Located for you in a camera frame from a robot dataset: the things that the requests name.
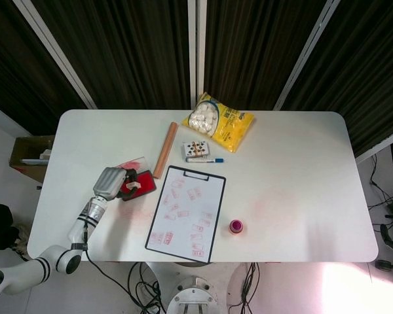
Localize black floor cables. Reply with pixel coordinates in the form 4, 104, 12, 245
368, 153, 393, 230

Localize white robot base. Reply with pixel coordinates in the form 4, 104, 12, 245
165, 276, 219, 314

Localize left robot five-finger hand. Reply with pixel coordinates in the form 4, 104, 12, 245
92, 166, 141, 202

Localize deck of playing cards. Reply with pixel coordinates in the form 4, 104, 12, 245
181, 140, 213, 158

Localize red ink pad clear lid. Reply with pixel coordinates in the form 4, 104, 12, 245
117, 156, 157, 203

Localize brown cardboard box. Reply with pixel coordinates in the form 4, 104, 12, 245
9, 135, 56, 184

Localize black curtain panel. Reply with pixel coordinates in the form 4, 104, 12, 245
31, 0, 193, 111
0, 0, 88, 137
280, 0, 393, 158
203, 0, 331, 111

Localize yellow bag of white cubes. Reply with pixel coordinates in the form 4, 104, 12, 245
181, 92, 255, 154

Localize black cable bundle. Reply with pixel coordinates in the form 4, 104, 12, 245
227, 261, 260, 314
127, 261, 167, 314

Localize white marker blue cap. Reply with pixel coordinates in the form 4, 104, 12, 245
185, 156, 226, 164

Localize wooden rolling stick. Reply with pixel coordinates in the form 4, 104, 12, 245
153, 122, 179, 179

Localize black clipboard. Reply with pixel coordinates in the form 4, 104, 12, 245
145, 165, 227, 264

